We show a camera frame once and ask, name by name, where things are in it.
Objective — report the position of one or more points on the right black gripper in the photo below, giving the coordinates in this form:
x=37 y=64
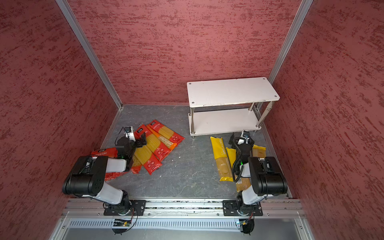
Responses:
x=240 y=141

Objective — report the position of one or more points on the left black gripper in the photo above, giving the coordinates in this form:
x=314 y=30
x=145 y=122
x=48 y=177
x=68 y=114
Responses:
x=140 y=142

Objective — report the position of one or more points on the yellow spaghetti bag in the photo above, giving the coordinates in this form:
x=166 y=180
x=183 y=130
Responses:
x=243 y=183
x=258 y=151
x=222 y=161

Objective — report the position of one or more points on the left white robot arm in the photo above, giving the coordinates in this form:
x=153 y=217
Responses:
x=87 y=179

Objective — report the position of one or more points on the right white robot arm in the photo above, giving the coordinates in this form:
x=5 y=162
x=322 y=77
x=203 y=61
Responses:
x=265 y=175

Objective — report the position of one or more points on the orange pasta bag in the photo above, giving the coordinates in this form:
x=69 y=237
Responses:
x=164 y=140

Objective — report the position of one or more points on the white two-tier shelf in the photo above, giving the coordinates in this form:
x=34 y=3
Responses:
x=226 y=106

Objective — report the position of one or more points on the red spaghetti bag front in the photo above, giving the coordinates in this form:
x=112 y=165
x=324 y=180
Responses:
x=148 y=160

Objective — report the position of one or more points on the red spaghetti bag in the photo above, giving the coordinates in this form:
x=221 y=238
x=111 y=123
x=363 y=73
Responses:
x=158 y=148
x=166 y=132
x=148 y=160

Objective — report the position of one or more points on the red spaghetti bag middle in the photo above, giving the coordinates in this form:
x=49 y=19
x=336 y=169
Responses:
x=158 y=148

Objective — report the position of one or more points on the small red macaroni bag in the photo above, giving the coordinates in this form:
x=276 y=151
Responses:
x=136 y=166

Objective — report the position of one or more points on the large red macaroni bag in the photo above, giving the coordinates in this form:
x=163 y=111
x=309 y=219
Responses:
x=111 y=153

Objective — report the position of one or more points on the red spaghetti bag rear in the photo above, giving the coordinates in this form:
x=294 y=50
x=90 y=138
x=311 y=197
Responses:
x=166 y=132

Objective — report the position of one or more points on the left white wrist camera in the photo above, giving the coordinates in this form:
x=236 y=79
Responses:
x=129 y=133

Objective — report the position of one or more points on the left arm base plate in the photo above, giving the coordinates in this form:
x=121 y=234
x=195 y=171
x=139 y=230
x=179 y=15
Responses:
x=136 y=207

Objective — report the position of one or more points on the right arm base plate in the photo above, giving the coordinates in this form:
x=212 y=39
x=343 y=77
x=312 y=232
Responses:
x=234 y=208

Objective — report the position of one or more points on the left circuit board with wires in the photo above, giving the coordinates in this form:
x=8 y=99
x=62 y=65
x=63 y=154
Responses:
x=121 y=226

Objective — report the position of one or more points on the circuit board with wires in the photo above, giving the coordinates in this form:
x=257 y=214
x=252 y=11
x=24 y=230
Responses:
x=247 y=223
x=121 y=226

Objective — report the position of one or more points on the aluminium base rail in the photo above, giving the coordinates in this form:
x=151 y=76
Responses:
x=186 y=208

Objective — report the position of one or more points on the right circuit board with wires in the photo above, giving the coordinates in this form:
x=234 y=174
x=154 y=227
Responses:
x=247 y=223

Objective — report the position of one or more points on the left aluminium corner post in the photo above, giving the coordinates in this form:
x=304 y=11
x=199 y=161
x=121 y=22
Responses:
x=79 y=33

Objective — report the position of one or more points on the aluminium corner post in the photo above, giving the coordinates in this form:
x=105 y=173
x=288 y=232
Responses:
x=291 y=35
x=79 y=33

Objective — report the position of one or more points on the right aluminium corner post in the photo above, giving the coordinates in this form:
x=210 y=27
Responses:
x=291 y=35

